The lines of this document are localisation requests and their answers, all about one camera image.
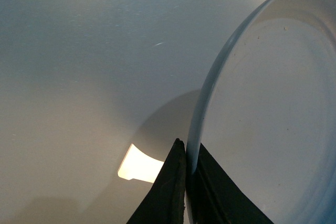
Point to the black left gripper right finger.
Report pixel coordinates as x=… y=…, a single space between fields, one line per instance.
x=214 y=198

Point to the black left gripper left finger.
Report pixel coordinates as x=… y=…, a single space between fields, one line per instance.
x=164 y=203

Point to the light blue round plate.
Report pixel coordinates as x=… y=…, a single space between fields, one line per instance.
x=266 y=111

